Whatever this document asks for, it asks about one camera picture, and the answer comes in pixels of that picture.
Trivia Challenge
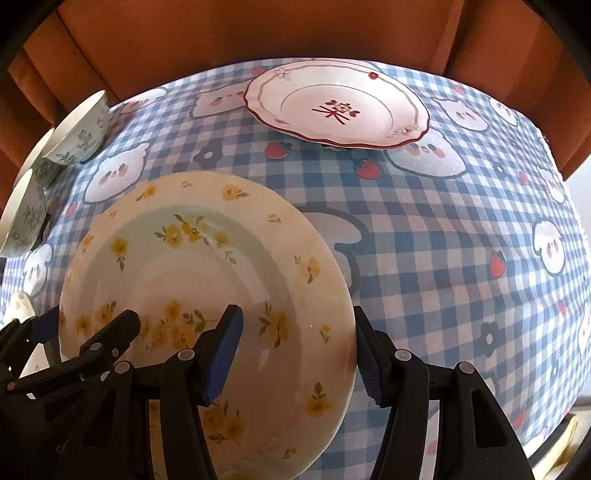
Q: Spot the blue checked printed tablecloth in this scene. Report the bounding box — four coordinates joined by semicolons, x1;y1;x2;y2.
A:
0;58;591;462

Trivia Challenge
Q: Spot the orange curtain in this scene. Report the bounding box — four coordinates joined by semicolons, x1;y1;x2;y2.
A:
7;0;587;185

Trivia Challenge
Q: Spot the red-rimmed white plate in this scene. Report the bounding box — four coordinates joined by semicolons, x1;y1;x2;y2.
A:
244;58;431;149

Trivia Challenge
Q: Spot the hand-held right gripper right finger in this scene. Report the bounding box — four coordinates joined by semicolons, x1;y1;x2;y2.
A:
353;305;536;480

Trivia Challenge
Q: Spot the yellow floral plate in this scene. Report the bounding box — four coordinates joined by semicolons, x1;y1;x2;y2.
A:
58;172;358;480

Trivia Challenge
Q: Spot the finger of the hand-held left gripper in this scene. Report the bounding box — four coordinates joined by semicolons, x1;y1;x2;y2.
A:
0;305;61;370
9;309;141;394

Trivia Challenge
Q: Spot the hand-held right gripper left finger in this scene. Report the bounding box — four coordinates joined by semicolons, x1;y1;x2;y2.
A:
58;305;244;480

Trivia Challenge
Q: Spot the white spoon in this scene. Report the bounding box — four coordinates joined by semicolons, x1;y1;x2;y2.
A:
0;292;37;328

